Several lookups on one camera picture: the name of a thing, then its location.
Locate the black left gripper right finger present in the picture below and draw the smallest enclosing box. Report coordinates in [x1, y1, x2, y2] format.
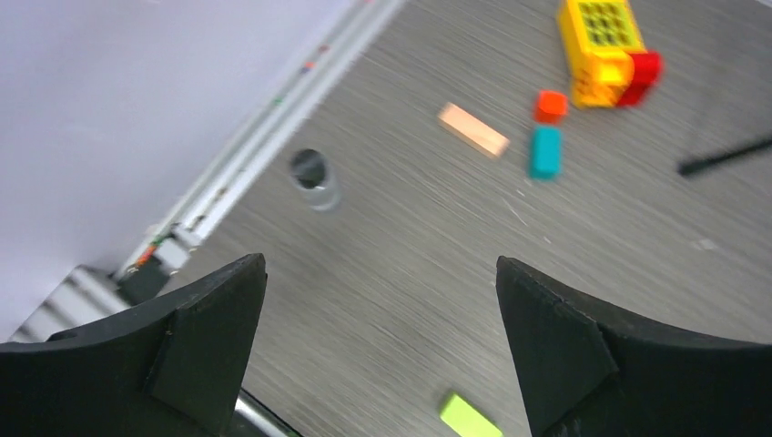
[496, 256, 771, 436]

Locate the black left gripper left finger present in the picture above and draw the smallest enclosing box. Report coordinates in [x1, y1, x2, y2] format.
[1, 253, 267, 436]

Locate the clear small cup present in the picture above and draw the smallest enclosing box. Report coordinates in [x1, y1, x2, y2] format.
[289, 148, 341, 212]

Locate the green rectangular block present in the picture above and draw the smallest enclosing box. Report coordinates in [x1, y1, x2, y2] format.
[439, 392, 503, 437]

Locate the teal block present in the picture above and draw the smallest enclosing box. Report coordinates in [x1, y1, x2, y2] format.
[529, 125, 563, 180]

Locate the black music stand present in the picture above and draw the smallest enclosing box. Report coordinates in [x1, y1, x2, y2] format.
[676, 136, 771, 178]

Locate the beige rectangular block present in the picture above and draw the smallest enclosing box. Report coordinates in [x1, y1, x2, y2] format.
[438, 103, 510, 158]

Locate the small orange cube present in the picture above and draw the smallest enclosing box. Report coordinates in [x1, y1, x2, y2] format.
[533, 89, 569, 126]

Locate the red orange toy block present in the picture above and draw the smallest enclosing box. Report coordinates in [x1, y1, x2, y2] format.
[615, 51, 664, 107]

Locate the yellow green toy block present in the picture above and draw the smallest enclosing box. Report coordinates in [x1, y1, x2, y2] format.
[556, 0, 645, 107]

